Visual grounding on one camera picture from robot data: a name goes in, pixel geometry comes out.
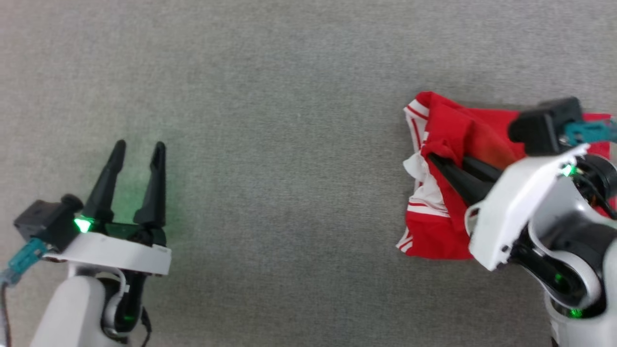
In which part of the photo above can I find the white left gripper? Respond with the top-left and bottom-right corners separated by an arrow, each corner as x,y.
45,139 -> 173,277

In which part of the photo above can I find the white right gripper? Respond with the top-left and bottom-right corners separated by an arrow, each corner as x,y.
427,143 -> 592,272

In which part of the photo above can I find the red and white basketball jersey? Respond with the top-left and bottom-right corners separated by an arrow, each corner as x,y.
396,91 -> 614,261

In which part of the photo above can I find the teal left camera cable plug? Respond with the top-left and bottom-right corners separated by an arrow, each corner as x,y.
2,237 -> 49,286

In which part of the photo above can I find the teal camera cable plug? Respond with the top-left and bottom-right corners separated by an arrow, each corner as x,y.
563,119 -> 617,146
2,237 -> 49,286

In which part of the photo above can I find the teal right camera cable plug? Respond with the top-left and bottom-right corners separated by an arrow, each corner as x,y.
563,119 -> 617,146

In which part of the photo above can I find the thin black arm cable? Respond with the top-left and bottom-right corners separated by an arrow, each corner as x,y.
139,307 -> 153,347

